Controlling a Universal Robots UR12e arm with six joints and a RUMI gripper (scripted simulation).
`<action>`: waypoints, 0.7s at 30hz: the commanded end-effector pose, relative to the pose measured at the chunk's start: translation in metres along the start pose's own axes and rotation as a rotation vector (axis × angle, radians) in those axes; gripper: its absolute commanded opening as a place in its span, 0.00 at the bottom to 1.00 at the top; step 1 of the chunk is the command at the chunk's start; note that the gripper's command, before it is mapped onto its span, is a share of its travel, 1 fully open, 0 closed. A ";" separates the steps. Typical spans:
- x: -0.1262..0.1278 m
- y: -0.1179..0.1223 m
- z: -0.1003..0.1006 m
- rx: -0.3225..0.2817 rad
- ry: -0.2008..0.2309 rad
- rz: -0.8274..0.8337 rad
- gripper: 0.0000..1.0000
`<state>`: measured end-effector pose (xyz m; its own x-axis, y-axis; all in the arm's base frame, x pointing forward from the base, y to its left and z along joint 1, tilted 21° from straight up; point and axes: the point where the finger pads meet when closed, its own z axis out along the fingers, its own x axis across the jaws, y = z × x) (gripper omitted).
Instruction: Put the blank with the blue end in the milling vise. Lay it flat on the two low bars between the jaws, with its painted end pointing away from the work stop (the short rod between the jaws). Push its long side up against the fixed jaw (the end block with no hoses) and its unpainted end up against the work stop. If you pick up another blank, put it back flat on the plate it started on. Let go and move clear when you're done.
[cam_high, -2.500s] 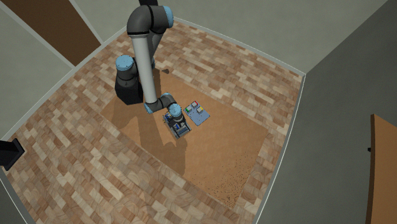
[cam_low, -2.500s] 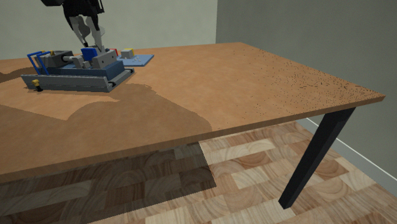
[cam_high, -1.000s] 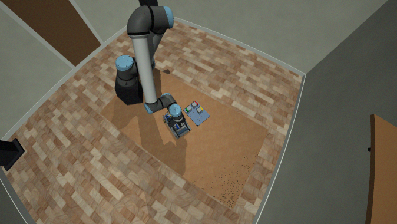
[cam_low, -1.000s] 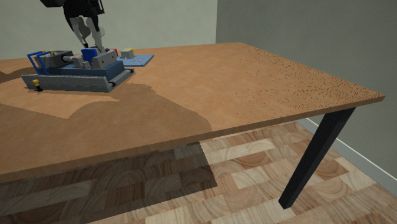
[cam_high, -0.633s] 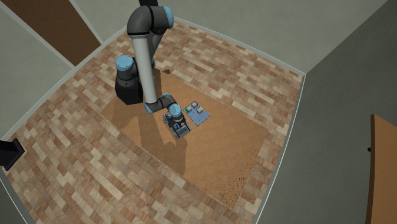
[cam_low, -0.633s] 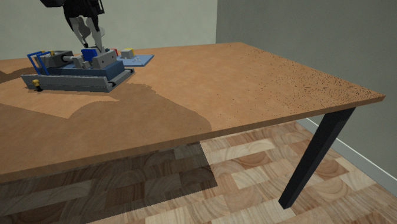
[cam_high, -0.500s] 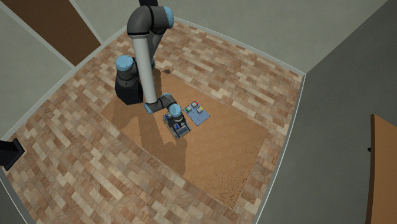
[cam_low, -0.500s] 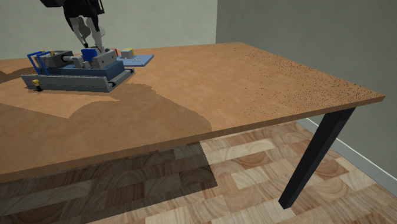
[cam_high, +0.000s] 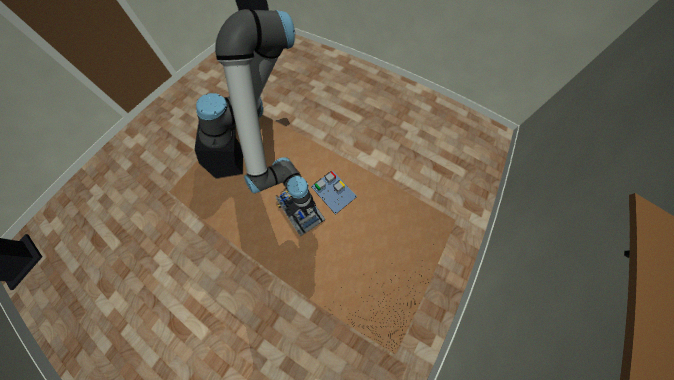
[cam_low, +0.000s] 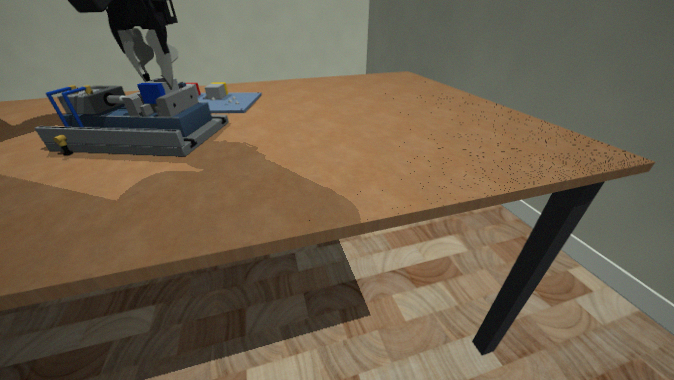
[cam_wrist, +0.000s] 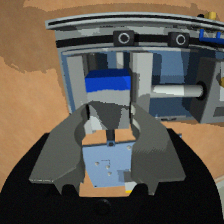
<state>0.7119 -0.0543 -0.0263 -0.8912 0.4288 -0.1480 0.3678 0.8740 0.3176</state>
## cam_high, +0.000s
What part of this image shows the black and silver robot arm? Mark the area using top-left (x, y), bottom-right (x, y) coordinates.
top-left (196, 9), bottom-right (311, 217)

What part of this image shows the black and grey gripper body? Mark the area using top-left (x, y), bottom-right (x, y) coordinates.
top-left (301, 194), bottom-right (316, 211)

